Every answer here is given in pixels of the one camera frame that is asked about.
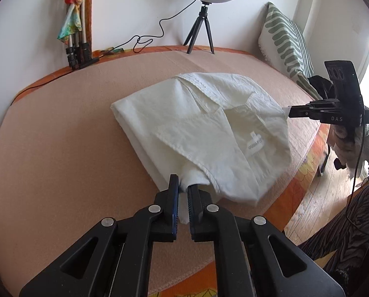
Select colourful scarf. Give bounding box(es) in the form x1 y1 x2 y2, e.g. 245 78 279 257
57 0 86 41

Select person's right hand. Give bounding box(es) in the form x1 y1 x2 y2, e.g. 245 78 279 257
327 124 369 179

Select folded metal stand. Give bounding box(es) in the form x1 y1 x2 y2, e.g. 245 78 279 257
65 0 100 70

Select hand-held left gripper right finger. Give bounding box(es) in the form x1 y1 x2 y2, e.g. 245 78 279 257
187 184 346 297

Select person's striped pants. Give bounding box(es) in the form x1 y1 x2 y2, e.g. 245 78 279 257
297 182 369 297

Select beige blanket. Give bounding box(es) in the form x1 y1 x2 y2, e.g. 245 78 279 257
0 51 323 297

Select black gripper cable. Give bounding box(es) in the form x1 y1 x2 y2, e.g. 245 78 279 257
345 108 369 241

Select metal furniture leg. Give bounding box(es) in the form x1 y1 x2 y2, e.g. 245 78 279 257
317 144 331 177

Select green striped pillow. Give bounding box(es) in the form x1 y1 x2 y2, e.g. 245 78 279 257
257 1 324 101

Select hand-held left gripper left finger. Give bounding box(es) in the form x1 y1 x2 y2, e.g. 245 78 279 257
19 174 179 297

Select thin black ring light cable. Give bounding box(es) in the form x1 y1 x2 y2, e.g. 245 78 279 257
13 3 201 102

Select black cloth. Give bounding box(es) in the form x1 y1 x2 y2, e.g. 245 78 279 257
307 74 336 101

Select white garment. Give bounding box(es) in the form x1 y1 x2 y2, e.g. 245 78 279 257
110 72 293 225

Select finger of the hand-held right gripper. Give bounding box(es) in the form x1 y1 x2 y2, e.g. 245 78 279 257
308 98 338 109
288 106 323 119

